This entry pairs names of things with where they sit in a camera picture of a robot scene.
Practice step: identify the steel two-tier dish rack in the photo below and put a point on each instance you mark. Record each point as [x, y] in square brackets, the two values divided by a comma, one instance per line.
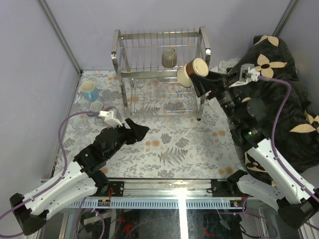
[148, 88]

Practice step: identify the floral tablecloth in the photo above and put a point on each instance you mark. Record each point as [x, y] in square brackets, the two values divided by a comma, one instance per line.
[174, 147]

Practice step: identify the olive grey mug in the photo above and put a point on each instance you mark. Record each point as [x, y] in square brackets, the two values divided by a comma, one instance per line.
[169, 58]

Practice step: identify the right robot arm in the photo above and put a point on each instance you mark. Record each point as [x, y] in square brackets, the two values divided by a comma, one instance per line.
[271, 123]

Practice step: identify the aluminium mounting rail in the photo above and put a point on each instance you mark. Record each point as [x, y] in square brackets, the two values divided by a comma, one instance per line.
[172, 193]

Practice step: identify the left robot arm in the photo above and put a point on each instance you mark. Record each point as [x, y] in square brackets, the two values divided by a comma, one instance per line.
[81, 178]

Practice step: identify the cream and brown mug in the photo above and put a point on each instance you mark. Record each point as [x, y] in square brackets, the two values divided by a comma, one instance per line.
[197, 67]

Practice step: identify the left aluminium frame post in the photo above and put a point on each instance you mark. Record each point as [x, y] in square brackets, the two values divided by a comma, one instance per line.
[59, 34]

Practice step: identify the light blue mug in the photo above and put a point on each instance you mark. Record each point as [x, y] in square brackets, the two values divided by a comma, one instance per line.
[90, 91]

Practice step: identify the aluminium frame post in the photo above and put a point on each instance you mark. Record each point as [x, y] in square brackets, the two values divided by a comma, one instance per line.
[285, 17]
[59, 34]

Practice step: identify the white pillow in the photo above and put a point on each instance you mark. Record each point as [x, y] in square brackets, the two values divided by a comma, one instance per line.
[225, 66]

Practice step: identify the right aluminium frame post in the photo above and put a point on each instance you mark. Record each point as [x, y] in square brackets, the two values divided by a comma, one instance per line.
[285, 17]

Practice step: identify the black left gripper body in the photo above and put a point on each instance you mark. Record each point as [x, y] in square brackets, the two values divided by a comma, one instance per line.
[123, 135]

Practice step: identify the clear glass tumbler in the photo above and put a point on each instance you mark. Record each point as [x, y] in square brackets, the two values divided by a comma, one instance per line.
[79, 122]

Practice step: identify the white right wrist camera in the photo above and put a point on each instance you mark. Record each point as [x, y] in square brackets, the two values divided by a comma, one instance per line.
[248, 74]

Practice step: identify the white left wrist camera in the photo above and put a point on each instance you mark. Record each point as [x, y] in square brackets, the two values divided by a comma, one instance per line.
[110, 118]

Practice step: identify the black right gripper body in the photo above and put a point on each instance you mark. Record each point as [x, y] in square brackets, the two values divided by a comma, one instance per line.
[226, 95]

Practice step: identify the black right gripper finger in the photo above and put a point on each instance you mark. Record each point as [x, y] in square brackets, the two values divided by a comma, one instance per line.
[215, 76]
[203, 85]

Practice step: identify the pink ribbed mug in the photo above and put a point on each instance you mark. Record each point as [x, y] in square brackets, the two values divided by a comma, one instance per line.
[112, 108]

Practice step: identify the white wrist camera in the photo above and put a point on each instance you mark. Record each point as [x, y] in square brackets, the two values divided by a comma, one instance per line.
[110, 118]
[248, 74]

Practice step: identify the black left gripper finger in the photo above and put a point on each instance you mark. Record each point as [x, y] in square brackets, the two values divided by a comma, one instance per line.
[130, 123]
[137, 134]

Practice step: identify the grey-blue textured mug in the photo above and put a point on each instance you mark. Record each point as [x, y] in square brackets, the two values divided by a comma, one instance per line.
[95, 108]

